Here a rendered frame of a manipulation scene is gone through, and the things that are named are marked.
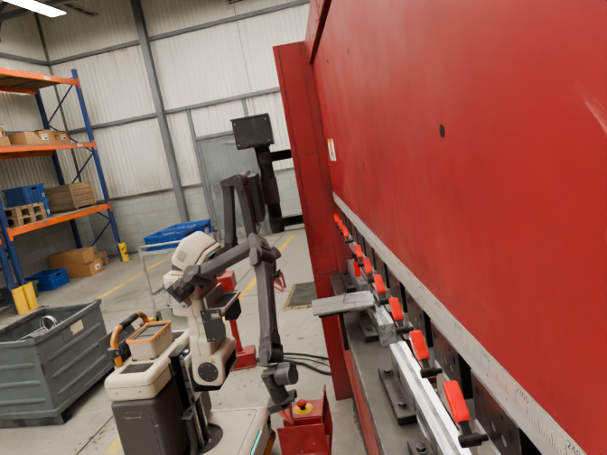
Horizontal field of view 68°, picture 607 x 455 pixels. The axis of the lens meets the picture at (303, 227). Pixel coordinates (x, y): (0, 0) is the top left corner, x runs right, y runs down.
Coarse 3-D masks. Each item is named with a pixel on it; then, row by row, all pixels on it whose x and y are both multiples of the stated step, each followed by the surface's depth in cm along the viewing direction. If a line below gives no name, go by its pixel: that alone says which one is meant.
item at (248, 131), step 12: (240, 120) 286; (252, 120) 286; (264, 120) 286; (240, 132) 287; (252, 132) 287; (264, 132) 287; (240, 144) 288; (252, 144) 288; (264, 144) 289; (264, 156) 328; (264, 168) 331; (264, 180) 332; (264, 192) 333; (276, 192) 335; (276, 204) 336; (276, 216) 337; (276, 228) 338
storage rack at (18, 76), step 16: (0, 80) 765; (16, 80) 798; (32, 80) 818; (48, 80) 803; (64, 80) 844; (64, 96) 893; (80, 96) 883; (48, 128) 912; (16, 144) 713; (32, 144) 744; (48, 144) 780; (64, 144) 820; (80, 144) 864; (96, 160) 905; (0, 208) 666; (80, 208) 916; (96, 208) 882; (0, 224) 668; (32, 224) 721; (48, 224) 754; (112, 224) 929; (96, 240) 948; (16, 256) 682; (16, 272) 681
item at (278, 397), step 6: (270, 390) 151; (276, 390) 151; (282, 390) 152; (294, 390) 155; (276, 396) 151; (282, 396) 152; (288, 396) 153; (270, 402) 155; (276, 402) 152; (282, 402) 151; (288, 402) 151; (270, 408) 152
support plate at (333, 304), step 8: (336, 296) 211; (312, 304) 207; (320, 304) 204; (328, 304) 203; (336, 304) 201; (344, 304) 199; (352, 304) 197; (360, 304) 196; (368, 304) 194; (320, 312) 195; (328, 312) 194
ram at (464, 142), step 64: (384, 0) 81; (448, 0) 53; (512, 0) 39; (576, 0) 31; (320, 64) 215; (384, 64) 89; (448, 64) 56; (512, 64) 41; (576, 64) 32; (384, 128) 100; (448, 128) 60; (512, 128) 43; (576, 128) 34; (384, 192) 113; (448, 192) 65; (512, 192) 45; (576, 192) 35; (384, 256) 131; (448, 256) 70; (512, 256) 48; (576, 256) 37; (512, 320) 51; (576, 320) 38; (576, 384) 40
